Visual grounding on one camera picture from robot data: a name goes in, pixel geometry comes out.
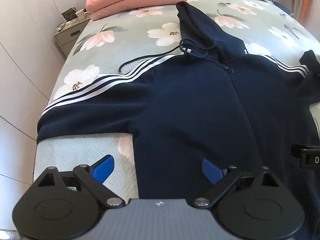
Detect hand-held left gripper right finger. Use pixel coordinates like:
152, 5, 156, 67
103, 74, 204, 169
192, 158, 280, 209

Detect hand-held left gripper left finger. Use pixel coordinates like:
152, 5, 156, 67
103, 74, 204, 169
37, 155, 125, 208

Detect navy striped hoodie jacket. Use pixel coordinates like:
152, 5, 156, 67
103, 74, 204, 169
37, 1, 320, 240

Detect floral green bedspread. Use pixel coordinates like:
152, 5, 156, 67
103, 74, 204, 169
32, 0, 320, 205

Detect white wardrobe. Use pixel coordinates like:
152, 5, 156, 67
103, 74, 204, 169
0, 0, 93, 230

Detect beige nightstand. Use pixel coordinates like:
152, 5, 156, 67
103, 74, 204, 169
54, 17, 91, 57

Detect patterned dark bag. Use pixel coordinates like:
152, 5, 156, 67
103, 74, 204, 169
61, 8, 77, 21

